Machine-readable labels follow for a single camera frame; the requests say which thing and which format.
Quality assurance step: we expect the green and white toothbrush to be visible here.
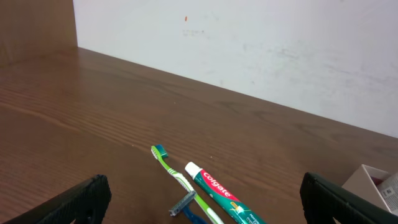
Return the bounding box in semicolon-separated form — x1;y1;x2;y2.
151;144;224;224

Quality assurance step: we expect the white box with red interior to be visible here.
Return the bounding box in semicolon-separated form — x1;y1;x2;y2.
342;164;393;214

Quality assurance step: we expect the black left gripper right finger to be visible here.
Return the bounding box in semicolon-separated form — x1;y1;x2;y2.
300;172;397;224

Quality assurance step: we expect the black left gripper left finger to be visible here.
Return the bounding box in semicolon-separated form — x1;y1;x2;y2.
4;174;112;224

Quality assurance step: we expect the blue disposable razor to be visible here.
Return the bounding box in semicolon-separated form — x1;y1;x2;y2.
169;190;207;224

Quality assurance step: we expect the red green Colgate toothpaste tube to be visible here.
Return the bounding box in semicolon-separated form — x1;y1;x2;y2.
185;162;266;224

